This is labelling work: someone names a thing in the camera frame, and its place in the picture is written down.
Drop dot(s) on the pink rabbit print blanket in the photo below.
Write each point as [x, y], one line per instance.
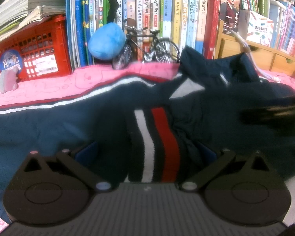
[39, 91]

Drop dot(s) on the row of colourful children's books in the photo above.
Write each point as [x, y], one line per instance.
[162, 17]

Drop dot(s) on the blue plush ball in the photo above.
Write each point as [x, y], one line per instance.
[105, 41]

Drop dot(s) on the grey stone block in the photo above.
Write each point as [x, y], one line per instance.
[8, 82]

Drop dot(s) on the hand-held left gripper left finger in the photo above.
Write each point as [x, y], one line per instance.
[87, 152]

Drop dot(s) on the round blue badge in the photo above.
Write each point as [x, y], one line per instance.
[11, 60]

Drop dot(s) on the model bicycle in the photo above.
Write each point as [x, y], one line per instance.
[162, 52]

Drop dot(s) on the stack of paper booklets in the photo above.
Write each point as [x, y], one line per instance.
[19, 7]

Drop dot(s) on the row of pastel books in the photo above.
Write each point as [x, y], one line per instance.
[290, 29]

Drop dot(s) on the white printed cardboard box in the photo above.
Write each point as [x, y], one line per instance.
[258, 27]

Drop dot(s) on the white navy jacket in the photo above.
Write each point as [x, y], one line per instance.
[76, 118]

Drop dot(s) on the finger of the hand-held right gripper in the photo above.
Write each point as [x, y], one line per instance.
[280, 118]

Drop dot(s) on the smartphone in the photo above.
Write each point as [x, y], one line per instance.
[229, 7]

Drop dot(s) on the pale file box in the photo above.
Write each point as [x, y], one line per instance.
[275, 7]

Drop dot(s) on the red plastic crate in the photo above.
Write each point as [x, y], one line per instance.
[39, 44]

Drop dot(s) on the wooden drawer organizer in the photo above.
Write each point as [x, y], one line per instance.
[260, 54]

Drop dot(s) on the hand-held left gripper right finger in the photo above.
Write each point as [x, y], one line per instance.
[207, 153]

